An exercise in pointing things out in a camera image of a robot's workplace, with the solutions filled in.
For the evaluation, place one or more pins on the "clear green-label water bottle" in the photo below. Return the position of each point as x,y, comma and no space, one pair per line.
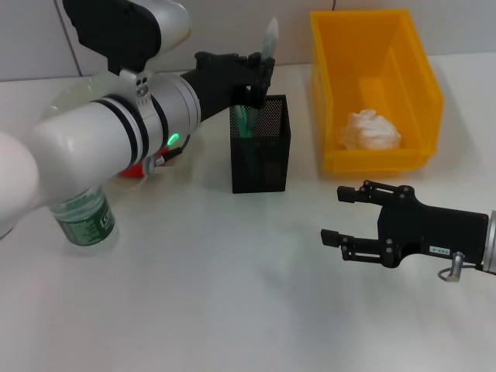
85,221

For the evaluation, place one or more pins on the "pale green glass fruit plate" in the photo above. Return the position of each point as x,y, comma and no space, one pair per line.
77,93

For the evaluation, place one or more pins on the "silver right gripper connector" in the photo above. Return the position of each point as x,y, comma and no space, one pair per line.
456,267

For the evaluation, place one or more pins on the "black mesh pen holder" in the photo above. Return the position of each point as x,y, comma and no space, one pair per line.
271,182

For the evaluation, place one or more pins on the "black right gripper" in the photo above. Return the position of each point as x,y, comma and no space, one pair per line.
430,232

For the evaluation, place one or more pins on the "white paper ball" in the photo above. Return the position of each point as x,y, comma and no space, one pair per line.
368,131

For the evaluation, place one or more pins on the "silver metal pen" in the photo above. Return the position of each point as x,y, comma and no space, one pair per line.
270,38

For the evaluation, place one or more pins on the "yellow plastic bin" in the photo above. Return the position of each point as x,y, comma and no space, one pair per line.
372,69

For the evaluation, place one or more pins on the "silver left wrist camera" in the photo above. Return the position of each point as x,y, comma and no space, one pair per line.
124,27

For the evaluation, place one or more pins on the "mint green utility knife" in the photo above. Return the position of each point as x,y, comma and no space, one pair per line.
242,124

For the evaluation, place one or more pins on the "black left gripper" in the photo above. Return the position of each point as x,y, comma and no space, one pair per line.
217,81

